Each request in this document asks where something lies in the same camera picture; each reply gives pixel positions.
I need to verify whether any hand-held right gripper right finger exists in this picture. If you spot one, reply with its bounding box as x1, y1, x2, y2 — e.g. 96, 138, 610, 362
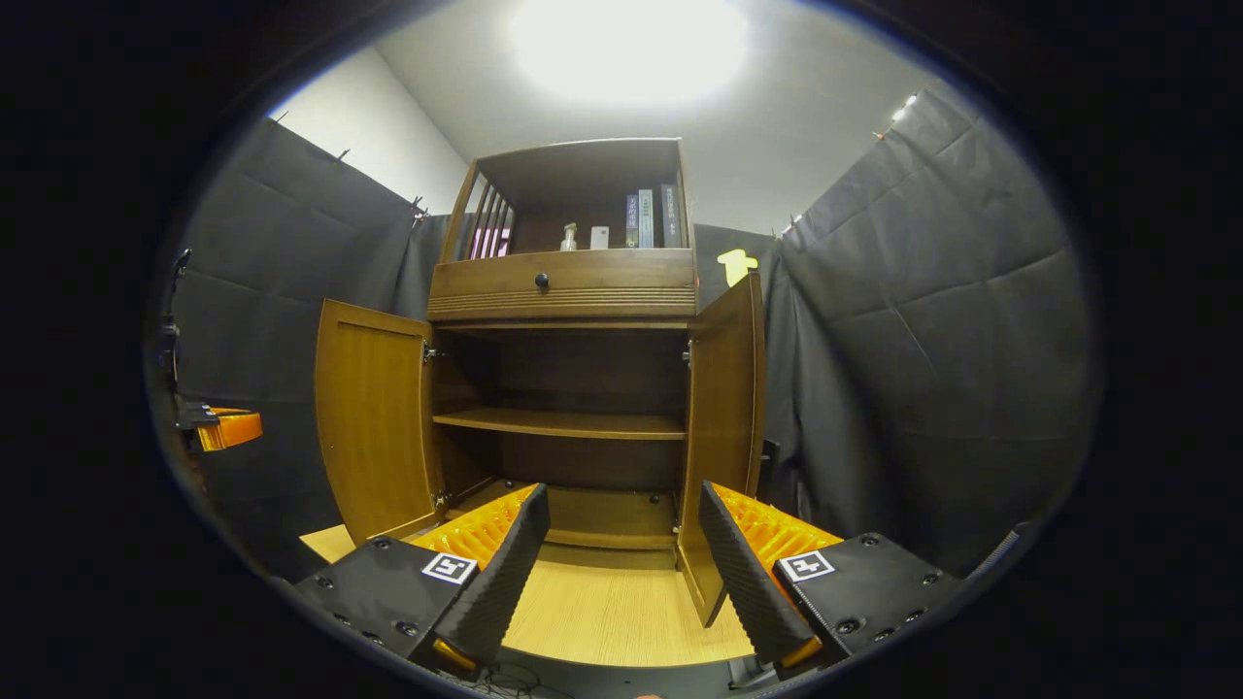
696, 481, 967, 671

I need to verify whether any wooden double-door shoe cabinet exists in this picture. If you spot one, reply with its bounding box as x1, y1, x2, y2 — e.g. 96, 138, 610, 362
314, 136, 768, 628

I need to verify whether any round ceiling light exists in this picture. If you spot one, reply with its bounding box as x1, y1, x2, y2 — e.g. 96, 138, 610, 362
510, 0, 749, 108

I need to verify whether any wooden cabinet door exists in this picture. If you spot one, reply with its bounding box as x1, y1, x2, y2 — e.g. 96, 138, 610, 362
314, 298, 444, 548
676, 272, 768, 628

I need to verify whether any black backdrop cloth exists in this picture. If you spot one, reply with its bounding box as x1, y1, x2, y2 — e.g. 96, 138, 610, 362
160, 85, 1103, 582

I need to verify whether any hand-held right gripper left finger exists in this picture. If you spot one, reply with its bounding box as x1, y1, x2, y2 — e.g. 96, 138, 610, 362
291, 483, 552, 673

